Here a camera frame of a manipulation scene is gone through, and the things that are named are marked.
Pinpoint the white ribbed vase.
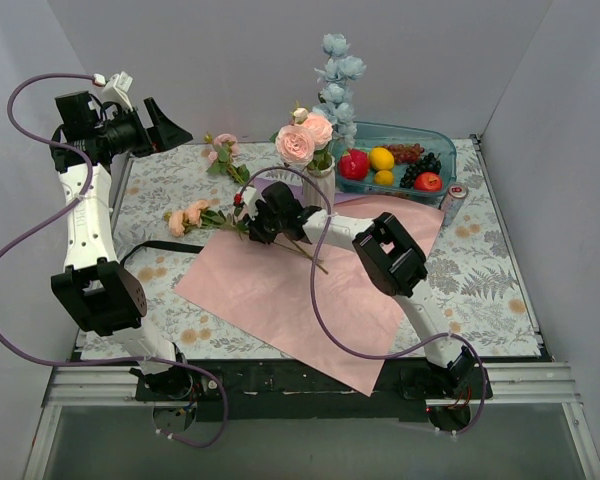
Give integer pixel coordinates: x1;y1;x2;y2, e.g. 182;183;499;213
302;162;336;209

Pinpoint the pink flower stem with bud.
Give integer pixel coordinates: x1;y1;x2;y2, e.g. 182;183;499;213
204;133;250;185

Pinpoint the white pink flower stem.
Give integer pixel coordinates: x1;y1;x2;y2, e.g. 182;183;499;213
272;104;334;172

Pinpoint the peach flower stem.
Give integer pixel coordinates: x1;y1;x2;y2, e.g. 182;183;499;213
163;198;329;275

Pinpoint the purple pink wrapping paper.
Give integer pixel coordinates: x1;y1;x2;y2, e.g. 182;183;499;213
173;174;444;399

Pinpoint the black ribbon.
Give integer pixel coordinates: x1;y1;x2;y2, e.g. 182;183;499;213
120;240;204;266

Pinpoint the blue flower stem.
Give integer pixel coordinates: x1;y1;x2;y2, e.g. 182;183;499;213
312;34;367;149

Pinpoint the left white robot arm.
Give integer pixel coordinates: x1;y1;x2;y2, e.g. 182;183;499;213
50;91;193;400

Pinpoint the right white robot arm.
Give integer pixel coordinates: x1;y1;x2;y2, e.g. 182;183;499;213
234;182;488;401

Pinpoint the floral tablecloth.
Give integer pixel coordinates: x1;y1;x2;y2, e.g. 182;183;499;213
114;139;546;361

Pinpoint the red dragon fruit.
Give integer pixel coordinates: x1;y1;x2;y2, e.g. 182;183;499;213
338;149;370;181

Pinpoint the small yellow lemon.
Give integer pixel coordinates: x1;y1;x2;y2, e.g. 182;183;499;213
373;170;394;186

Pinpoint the teal plastic basket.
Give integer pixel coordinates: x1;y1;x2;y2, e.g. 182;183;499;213
335;122;457;205

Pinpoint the red grapes bunch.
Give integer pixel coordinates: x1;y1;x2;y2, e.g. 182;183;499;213
385;143;425;165

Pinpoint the red apple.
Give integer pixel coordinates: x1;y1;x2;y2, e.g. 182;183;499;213
414;172;444;192

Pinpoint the black grapes bunch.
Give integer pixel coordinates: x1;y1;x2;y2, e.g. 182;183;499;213
399;153;441;189

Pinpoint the silver drink can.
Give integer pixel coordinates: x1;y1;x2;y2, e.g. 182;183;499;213
439;183;469;227

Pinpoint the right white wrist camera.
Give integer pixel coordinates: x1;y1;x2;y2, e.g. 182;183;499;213
233;187;260;219

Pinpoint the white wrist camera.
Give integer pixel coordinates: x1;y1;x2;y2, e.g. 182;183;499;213
233;187;260;219
93;71;133;110

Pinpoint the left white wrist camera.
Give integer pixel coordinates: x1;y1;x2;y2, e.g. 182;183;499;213
93;71;133;110

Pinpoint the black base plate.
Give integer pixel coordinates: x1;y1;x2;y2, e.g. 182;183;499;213
130;358;493;427

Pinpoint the aluminium frame rail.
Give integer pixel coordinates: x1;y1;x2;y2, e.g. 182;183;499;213
24;362;600;479

